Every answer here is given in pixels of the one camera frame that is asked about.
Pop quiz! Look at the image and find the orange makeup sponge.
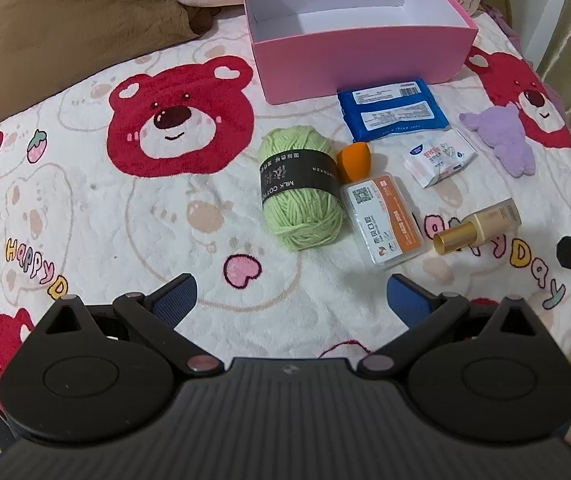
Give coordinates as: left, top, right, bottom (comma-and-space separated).
336, 143, 373, 184

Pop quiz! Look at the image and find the white wet tissue packet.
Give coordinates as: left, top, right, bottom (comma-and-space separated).
404, 129, 479, 189

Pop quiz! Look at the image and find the purple plush toy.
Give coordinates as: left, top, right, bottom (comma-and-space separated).
459, 105, 537, 179

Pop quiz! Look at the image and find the pink cardboard box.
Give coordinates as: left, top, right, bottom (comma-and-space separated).
242, 0, 479, 106

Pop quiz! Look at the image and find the red bear printed blanket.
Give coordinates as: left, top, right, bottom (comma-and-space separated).
0, 7, 571, 466

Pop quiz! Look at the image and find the beige curtain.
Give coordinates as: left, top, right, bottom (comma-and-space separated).
495, 0, 571, 126

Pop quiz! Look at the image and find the gold foundation bottle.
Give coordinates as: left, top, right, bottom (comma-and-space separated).
432, 198, 523, 256

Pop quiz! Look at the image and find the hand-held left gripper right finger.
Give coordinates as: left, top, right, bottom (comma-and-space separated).
354, 273, 543, 376

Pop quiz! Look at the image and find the blue wet wipes pack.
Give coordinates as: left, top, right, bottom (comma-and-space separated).
337, 78, 450, 144

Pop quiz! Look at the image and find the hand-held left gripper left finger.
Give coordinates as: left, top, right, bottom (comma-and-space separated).
30, 273, 226, 376

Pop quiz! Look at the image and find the clear plastic case orange label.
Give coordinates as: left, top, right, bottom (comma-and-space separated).
340, 172, 426, 267

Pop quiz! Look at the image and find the brown pillow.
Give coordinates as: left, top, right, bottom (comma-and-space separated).
0, 0, 216, 126

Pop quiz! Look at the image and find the green yarn ball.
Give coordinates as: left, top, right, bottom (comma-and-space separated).
257, 126, 345, 252

